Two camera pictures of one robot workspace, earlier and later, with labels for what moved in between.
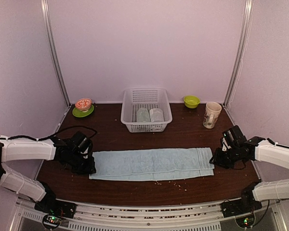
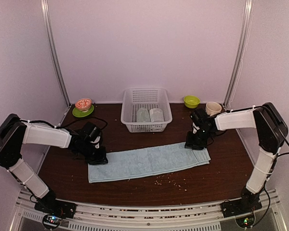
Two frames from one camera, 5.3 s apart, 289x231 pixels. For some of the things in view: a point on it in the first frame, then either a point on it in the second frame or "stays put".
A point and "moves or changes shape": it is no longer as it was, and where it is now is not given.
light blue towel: [152, 164] moves or changes shape
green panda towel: [143, 115] stays put
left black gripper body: [79, 166] to [92, 156]
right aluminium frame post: [248, 11] stays put
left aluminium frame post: [45, 8] stays put
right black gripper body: [225, 160] to [199, 140]
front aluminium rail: [89, 217] stays put
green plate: [78, 113] stays put
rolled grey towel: [156, 114] stays put
